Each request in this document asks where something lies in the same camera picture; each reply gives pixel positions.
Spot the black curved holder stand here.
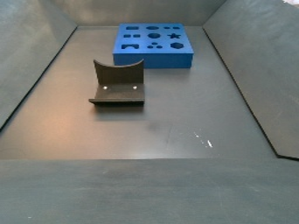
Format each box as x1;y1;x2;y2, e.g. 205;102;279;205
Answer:
88;60;145;105

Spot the blue shape sorter block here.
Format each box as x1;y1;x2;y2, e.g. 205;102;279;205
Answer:
112;23;193;68

